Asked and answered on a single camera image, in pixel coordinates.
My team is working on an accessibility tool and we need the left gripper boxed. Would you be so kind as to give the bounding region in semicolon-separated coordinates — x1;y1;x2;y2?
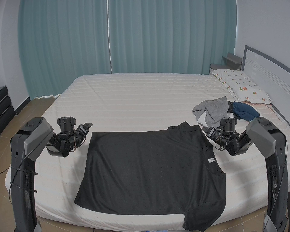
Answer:
76;123;93;141

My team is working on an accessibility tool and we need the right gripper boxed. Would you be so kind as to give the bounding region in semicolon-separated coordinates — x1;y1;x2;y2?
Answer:
202;127;221;142

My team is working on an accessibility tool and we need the black T-shirt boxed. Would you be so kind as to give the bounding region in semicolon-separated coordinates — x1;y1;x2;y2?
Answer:
74;121;227;231

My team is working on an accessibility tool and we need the pile of clothes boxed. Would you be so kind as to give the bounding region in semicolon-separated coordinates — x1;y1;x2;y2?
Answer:
192;96;261;128

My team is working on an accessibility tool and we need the bed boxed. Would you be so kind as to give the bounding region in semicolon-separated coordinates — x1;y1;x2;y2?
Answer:
4;45;290;229

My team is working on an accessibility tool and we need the white printed pillow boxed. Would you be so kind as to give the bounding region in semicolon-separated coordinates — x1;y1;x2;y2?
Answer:
209;69;272;105

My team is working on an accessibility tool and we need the grey bedside table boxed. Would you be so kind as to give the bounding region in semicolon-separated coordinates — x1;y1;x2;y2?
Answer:
209;53;243;73

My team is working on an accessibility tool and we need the blue-green curtain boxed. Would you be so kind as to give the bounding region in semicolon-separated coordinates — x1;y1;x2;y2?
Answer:
109;0;237;75
18;0;111;100

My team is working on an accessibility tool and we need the black chest of drawers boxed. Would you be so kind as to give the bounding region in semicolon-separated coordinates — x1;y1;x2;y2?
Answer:
0;86;16;134

